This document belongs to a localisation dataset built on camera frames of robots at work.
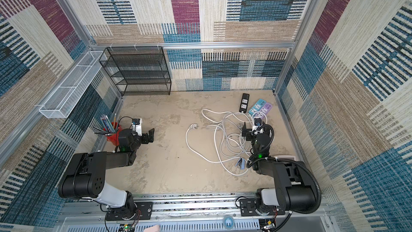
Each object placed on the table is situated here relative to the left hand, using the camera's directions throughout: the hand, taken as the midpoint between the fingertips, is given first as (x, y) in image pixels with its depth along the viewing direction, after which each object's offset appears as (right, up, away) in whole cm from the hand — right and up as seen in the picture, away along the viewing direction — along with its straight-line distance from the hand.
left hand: (146, 128), depth 94 cm
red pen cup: (-15, -5, -5) cm, 17 cm away
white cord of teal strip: (+53, -4, +2) cm, 54 cm away
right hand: (+62, +3, -5) cm, 62 cm away
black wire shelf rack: (-11, +37, +15) cm, 41 cm away
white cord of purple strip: (+37, -16, -7) cm, 41 cm away
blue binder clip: (+53, -17, -9) cm, 57 cm away
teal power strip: (+68, +12, +14) cm, 71 cm away
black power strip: (+61, +14, +17) cm, 64 cm away
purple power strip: (+75, +12, +14) cm, 77 cm away
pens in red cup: (-19, 0, -4) cm, 20 cm away
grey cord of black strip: (+46, -1, +3) cm, 46 cm away
